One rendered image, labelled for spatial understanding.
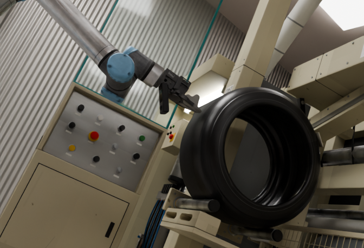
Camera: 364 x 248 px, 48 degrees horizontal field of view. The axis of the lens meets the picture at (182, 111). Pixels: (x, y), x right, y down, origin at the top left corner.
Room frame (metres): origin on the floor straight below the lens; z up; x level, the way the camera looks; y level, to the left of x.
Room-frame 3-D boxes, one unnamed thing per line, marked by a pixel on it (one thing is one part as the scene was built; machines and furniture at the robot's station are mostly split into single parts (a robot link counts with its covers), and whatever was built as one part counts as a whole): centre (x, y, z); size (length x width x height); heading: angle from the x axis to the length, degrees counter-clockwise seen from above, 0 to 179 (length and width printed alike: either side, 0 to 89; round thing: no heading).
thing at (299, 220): (1.97, -0.63, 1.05); 0.20 x 0.15 x 0.30; 15
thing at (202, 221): (1.62, -0.19, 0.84); 0.36 x 0.09 x 0.06; 15
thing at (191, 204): (1.61, -0.19, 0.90); 0.35 x 0.05 x 0.05; 15
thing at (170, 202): (1.83, -0.28, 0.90); 0.40 x 0.03 x 0.10; 105
